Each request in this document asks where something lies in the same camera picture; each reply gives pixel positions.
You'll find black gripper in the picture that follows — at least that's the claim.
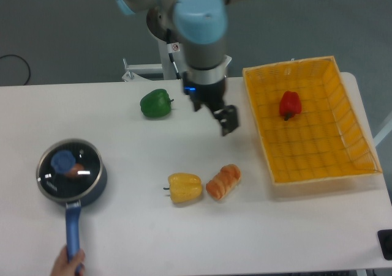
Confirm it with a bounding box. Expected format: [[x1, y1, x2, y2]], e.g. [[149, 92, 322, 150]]
[[183, 72, 239, 136]]

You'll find glass pot lid blue knob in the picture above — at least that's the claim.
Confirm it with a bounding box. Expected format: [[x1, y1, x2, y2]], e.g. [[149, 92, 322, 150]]
[[36, 138, 107, 205]]

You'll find dark pot blue handle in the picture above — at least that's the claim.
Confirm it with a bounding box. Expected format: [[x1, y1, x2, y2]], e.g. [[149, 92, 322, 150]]
[[38, 153, 108, 264]]

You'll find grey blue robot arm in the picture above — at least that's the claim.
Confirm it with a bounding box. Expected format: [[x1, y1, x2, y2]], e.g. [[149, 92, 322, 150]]
[[117, 0, 242, 135]]

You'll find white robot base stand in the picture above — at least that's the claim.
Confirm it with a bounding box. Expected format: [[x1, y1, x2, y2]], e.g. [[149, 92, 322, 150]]
[[122, 8, 233, 83]]

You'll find person hand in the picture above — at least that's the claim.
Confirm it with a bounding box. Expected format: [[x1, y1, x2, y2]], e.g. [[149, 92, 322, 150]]
[[50, 245, 85, 276]]

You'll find green bell pepper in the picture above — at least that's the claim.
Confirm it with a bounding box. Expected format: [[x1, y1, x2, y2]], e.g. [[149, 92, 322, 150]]
[[140, 89, 174, 118]]

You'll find red bell pepper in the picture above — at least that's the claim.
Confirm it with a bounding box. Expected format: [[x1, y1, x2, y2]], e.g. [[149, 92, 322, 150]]
[[279, 91, 302, 121]]

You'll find toy bread loaf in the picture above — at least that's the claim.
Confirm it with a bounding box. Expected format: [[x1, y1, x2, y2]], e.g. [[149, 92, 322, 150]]
[[205, 164, 241, 201]]

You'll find yellow bell pepper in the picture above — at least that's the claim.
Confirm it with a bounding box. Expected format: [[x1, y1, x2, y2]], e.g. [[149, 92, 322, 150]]
[[164, 173, 203, 204]]

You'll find yellow plastic basket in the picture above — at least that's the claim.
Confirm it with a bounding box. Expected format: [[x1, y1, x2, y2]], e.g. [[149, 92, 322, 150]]
[[243, 56, 382, 185]]

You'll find brown egg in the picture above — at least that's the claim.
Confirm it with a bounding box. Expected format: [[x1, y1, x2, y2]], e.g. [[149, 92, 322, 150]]
[[64, 163, 85, 179]]

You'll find black device at table edge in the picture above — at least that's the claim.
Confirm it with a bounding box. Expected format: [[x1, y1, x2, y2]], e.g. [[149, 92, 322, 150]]
[[377, 229, 392, 261]]

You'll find black floor cable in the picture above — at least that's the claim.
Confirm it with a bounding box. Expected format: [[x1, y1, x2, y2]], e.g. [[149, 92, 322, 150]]
[[0, 54, 31, 86]]

